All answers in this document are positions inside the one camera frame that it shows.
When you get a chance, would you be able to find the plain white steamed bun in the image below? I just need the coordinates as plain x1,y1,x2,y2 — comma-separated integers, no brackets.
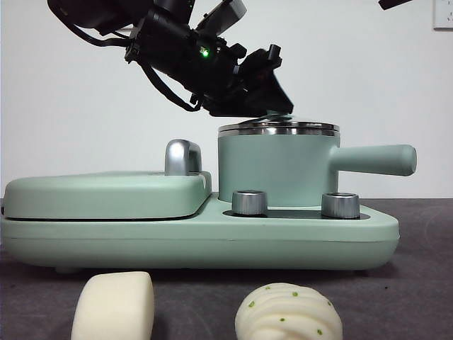
70,271,156,340

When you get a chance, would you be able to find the silver control knob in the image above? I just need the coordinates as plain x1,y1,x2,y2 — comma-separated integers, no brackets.
231,190,269,217
321,192,361,219

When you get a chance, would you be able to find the mint green pot with handle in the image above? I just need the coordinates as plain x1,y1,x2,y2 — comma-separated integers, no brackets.
216,134,418,210

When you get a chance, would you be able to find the chrome griddle lid handle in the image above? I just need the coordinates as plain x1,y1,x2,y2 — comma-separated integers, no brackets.
164,139,203,176

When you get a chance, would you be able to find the mint green breakfast machine base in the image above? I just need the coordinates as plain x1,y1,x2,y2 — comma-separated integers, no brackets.
0,191,401,276

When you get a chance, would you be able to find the glass pot lid green knob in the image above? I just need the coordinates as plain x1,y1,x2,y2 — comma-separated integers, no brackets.
216,109,341,137

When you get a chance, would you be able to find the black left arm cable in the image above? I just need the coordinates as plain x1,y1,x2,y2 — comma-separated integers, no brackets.
69,21,202,113

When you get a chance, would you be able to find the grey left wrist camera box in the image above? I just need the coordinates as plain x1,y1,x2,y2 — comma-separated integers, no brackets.
195,0,248,36

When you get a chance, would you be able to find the white wall socket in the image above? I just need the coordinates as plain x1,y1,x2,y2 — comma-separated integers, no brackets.
433,0,453,30

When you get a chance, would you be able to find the twisted bun with green flecks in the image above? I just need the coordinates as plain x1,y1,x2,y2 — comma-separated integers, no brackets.
235,283,343,340

